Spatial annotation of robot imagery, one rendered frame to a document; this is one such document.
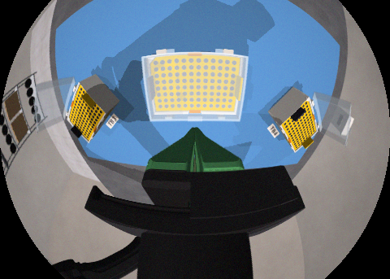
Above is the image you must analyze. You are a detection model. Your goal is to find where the blue bench mat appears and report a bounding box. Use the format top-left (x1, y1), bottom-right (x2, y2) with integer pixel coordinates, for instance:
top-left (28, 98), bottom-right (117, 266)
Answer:
top-left (55, 0), bottom-right (340, 169)

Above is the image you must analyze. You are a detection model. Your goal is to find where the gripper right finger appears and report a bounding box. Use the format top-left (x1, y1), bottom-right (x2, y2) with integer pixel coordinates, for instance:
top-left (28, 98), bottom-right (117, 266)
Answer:
top-left (195, 127), bottom-right (245, 172)

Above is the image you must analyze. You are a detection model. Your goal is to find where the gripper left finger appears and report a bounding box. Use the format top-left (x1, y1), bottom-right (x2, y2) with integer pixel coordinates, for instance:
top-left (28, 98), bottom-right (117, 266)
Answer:
top-left (145, 127), bottom-right (195, 172)

